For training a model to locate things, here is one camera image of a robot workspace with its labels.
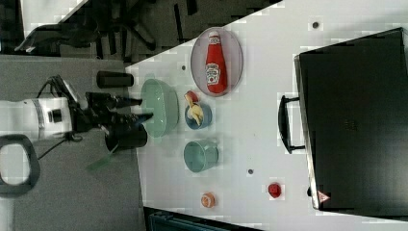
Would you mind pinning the red ketchup bottle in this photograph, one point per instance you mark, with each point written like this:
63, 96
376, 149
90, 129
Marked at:
215, 67

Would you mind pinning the black cylinder container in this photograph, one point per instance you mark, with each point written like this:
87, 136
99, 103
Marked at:
109, 79

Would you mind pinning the green slotted spatula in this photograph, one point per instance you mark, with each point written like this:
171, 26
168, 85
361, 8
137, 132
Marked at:
101, 162

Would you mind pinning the peeled toy banana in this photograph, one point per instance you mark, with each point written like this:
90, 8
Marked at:
196, 111

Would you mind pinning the small red toy fruit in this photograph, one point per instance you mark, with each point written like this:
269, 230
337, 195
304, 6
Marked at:
274, 190

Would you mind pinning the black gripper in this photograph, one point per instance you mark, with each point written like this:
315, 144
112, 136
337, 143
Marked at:
97, 110

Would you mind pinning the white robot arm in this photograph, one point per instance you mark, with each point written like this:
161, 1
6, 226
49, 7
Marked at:
65, 118

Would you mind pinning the toy orange slice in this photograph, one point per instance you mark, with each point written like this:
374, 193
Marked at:
208, 200

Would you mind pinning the blue small bowl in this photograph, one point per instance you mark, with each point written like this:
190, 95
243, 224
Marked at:
205, 117

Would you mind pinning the purple round plate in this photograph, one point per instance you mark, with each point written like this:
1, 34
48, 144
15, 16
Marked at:
232, 53

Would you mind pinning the blue table frame rail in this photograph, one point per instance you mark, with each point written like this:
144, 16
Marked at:
161, 220

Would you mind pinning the teal mug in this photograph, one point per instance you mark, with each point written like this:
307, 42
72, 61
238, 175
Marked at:
200, 155

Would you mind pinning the green plastic colander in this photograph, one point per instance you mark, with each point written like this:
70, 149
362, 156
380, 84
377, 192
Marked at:
160, 99

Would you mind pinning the red toy strawberry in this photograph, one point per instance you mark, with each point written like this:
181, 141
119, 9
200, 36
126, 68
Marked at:
192, 96

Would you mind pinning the black oven door handle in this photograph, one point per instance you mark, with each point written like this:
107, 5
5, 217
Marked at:
284, 124

